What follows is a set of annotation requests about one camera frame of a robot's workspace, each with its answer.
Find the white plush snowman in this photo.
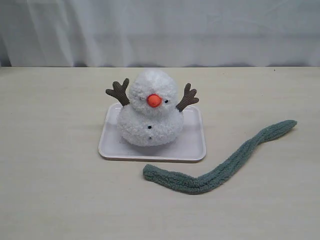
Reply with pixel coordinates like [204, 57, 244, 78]
[105, 69, 199, 147]

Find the green fuzzy scarf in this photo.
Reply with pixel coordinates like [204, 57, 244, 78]
[142, 119, 298, 195]

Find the white square tray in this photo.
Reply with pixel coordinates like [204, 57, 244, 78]
[98, 103, 207, 163]

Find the white backdrop curtain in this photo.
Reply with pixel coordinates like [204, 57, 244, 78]
[0, 0, 320, 67]

